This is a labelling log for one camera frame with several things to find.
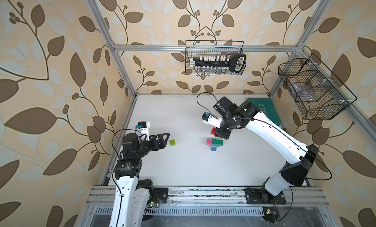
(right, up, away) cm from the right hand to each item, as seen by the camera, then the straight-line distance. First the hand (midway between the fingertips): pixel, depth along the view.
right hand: (218, 131), depth 74 cm
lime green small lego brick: (-26, -11, +19) cm, 34 cm away
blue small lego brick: (0, -14, +16) cm, 21 cm away
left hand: (-28, -2, -1) cm, 29 cm away
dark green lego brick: (+1, -8, +10) cm, 13 cm away
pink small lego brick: (-3, -8, +10) cm, 13 cm away
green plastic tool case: (+42, +13, +33) cm, 55 cm away
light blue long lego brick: (-1, -10, +10) cm, 15 cm away
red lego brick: (-3, 0, -2) cm, 4 cm away
